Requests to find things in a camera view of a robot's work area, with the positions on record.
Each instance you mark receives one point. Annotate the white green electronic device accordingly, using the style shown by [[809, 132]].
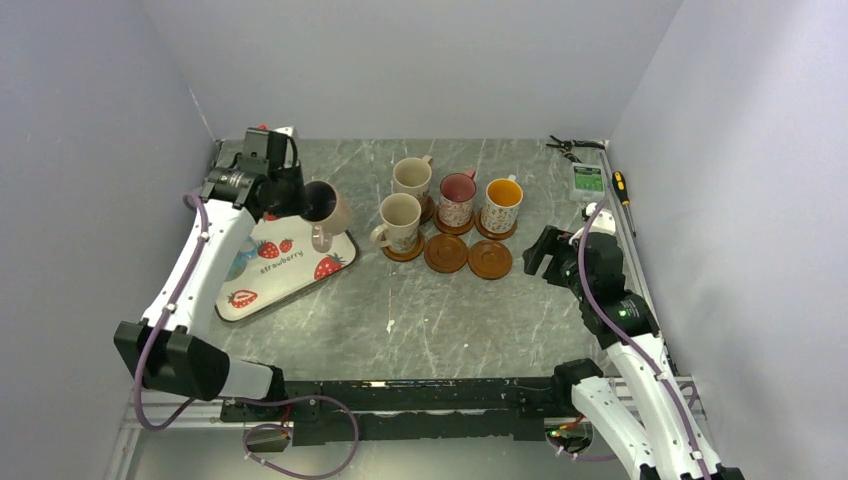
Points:
[[586, 183]]

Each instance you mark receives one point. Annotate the black pliers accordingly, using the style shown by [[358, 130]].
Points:
[[567, 147]]

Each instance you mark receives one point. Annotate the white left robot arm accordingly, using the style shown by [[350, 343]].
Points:
[[166, 350]]

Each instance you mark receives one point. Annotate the white strawberry serving tray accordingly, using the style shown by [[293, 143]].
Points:
[[286, 266]]

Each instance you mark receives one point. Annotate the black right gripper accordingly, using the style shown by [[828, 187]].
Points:
[[553, 241]]

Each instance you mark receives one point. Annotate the pink mug purple interior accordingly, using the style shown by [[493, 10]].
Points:
[[327, 213]]

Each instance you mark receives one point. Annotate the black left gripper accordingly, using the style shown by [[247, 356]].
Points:
[[297, 207]]

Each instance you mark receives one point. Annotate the orange interior white mug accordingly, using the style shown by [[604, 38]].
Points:
[[503, 199]]

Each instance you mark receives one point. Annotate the cream patterned mug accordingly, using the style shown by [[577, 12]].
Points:
[[413, 176]]

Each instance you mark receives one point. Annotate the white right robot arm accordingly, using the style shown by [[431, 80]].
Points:
[[660, 439]]

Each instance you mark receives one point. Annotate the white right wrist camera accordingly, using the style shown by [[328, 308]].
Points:
[[604, 221]]

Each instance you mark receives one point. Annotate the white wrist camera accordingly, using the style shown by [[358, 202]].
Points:
[[281, 144], [604, 221]]

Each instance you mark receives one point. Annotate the yellow black screwdriver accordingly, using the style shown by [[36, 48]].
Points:
[[621, 191]]

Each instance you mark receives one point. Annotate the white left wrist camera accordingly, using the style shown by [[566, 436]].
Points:
[[281, 144]]

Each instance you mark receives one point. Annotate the dark brown wooden coaster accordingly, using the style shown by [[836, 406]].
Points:
[[490, 259]]

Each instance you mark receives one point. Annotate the black base frame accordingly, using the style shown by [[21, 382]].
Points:
[[320, 412]]

